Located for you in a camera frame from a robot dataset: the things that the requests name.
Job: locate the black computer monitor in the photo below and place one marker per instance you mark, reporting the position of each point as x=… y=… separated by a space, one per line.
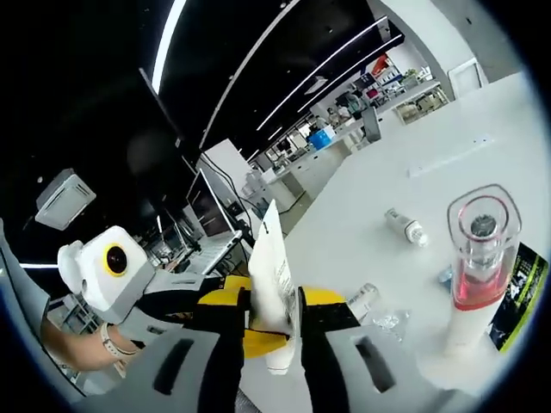
x=208 y=206

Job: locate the white standing desk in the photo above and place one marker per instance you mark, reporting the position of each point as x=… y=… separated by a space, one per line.
x=215 y=254

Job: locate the ceiling air conditioner unit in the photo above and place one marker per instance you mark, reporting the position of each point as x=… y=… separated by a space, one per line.
x=64 y=200

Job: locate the white skincare tube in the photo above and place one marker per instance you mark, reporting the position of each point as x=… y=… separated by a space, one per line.
x=269 y=266

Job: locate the green black skincare packet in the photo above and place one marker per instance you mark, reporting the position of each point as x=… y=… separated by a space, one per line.
x=523 y=292

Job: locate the person's left hand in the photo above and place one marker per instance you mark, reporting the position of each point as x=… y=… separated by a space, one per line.
x=127 y=346

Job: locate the white wristwatch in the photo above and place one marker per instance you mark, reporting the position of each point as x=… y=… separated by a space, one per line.
x=109 y=340

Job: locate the blue crate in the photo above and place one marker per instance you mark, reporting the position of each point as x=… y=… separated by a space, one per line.
x=322 y=138

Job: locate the small skincare bottle red label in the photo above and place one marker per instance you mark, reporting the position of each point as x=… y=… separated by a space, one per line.
x=363 y=299

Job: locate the white cabinet counter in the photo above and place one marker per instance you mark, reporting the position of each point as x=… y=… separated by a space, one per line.
x=301 y=168

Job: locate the large white skincare pump bottle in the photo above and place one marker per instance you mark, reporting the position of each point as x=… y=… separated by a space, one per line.
x=478 y=266

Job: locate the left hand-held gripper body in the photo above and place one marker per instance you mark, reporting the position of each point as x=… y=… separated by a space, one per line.
x=94 y=279

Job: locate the silver skincare sachet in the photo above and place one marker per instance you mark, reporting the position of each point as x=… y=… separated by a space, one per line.
x=389 y=322

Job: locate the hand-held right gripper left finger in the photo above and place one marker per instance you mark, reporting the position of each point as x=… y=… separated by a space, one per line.
x=129 y=387

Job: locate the storage shelves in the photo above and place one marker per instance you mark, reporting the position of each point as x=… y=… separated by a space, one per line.
x=419 y=107

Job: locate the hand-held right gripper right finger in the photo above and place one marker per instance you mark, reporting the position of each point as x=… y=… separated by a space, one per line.
x=327 y=365

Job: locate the small skincare bottle grey label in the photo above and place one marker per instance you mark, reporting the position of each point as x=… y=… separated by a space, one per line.
x=402 y=226

